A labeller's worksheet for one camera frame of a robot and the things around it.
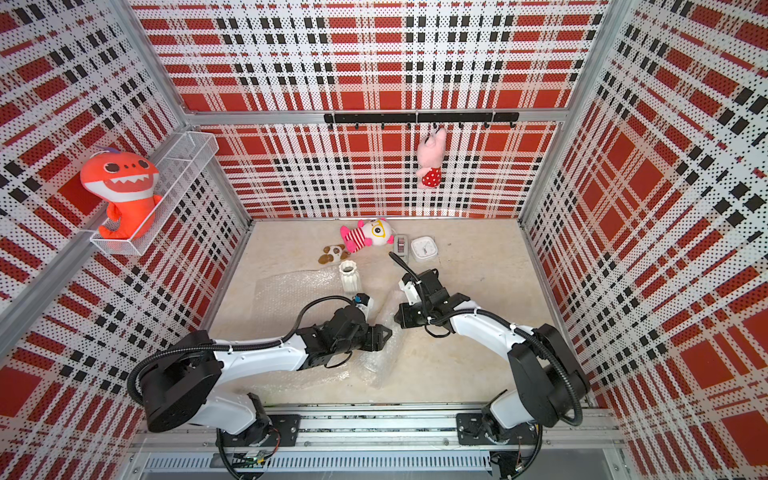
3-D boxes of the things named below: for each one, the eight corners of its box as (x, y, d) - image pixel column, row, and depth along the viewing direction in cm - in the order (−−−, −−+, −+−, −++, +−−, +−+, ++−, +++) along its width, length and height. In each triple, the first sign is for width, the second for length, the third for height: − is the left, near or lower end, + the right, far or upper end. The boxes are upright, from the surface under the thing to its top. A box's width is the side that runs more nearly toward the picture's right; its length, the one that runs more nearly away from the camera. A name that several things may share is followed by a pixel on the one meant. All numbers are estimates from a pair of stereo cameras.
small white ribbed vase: (346, 304, 98) (337, 276, 85) (348, 289, 101) (340, 260, 89) (361, 304, 98) (354, 276, 85) (362, 289, 101) (356, 260, 89)
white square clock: (411, 261, 110) (412, 254, 107) (411, 243, 116) (411, 236, 112) (437, 261, 110) (438, 254, 107) (435, 243, 116) (436, 236, 112)
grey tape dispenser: (394, 261, 110) (394, 254, 107) (394, 242, 116) (394, 234, 113) (408, 261, 110) (408, 254, 107) (408, 242, 116) (408, 234, 113)
